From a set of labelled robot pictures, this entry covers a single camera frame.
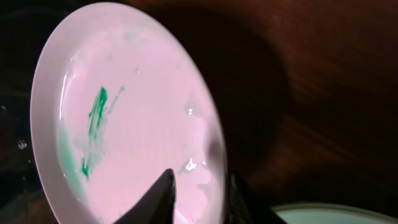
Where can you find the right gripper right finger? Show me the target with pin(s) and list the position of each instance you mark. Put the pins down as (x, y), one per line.
(244, 207)

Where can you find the round black tray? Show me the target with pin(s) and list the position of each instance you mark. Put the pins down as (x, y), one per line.
(25, 28)

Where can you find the white plate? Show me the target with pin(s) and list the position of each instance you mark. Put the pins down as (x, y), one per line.
(326, 213)
(116, 100)

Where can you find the white plate top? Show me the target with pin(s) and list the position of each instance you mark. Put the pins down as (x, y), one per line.
(116, 100)

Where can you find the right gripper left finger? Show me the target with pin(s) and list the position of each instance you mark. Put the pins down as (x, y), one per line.
(156, 206)

